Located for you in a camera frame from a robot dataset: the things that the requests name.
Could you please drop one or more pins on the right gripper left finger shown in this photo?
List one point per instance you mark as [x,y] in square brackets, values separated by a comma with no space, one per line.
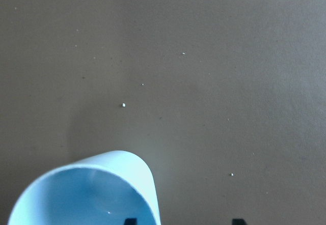
[130,221]

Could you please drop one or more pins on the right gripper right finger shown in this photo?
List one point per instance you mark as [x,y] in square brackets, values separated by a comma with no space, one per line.
[238,221]

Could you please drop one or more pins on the light blue cup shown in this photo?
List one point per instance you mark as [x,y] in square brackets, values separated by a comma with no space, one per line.
[102,189]

